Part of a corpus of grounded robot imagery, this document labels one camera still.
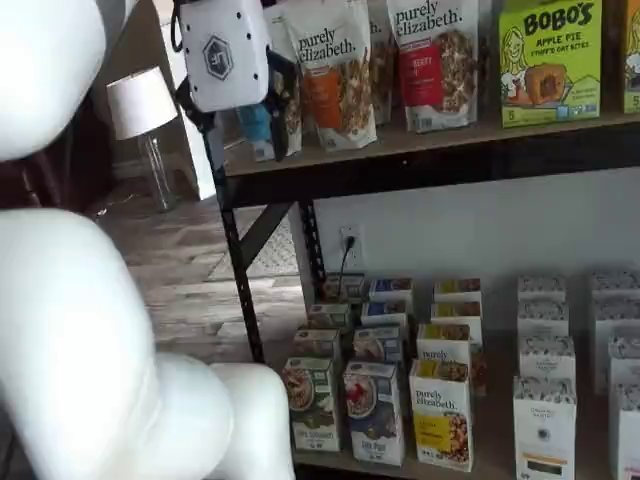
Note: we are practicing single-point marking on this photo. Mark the yellow snack box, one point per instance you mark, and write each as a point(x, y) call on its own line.
point(632, 55)

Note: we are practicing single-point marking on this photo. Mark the green oatmeal box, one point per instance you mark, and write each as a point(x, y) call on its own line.
point(317, 342)
point(345, 287)
point(310, 410)
point(327, 315)

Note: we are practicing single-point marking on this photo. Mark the white wall outlet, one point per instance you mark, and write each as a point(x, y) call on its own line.
point(357, 252)

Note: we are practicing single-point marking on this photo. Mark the blue and white oatmeal box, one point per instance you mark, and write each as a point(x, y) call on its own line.
point(392, 289)
point(377, 345)
point(372, 420)
point(385, 311)

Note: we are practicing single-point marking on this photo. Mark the orange label granola bag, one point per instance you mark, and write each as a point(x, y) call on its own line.
point(335, 85)
point(382, 65)

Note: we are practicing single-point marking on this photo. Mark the blue label granola bag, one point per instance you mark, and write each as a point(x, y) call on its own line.
point(252, 125)

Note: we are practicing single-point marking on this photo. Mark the table lamp with white shade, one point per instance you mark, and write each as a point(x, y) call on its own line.
point(142, 102)

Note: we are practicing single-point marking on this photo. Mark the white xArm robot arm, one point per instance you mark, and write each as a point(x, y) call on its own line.
point(75, 325)

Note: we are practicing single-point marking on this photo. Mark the black metal shelving rack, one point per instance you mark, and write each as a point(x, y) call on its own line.
point(400, 172)

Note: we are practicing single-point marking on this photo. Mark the green Bobo's oat bites box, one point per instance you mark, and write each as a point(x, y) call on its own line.
point(550, 65)

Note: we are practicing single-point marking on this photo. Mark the grey patterned rug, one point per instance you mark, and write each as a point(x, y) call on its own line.
point(280, 255)

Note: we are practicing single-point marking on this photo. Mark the yellow label granola box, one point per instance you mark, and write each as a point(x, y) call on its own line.
point(457, 311)
point(440, 420)
point(457, 289)
point(442, 345)

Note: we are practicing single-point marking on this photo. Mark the wooden shelf board with boxes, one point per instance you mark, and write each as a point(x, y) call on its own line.
point(500, 425)

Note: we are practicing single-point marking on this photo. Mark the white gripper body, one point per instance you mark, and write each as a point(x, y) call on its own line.
point(225, 55)

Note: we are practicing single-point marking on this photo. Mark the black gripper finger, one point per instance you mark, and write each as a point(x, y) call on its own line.
point(280, 115)
point(196, 114)

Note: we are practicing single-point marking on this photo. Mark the wooden shelf board with bags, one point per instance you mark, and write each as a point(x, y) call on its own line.
point(450, 142)

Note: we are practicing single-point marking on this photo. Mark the white patterned top box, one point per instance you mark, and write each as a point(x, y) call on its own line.
point(542, 317)
point(627, 435)
point(625, 357)
point(615, 282)
point(545, 430)
point(615, 312)
point(542, 287)
point(547, 357)

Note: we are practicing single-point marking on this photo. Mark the red label granola bag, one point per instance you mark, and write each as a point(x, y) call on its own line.
point(430, 70)

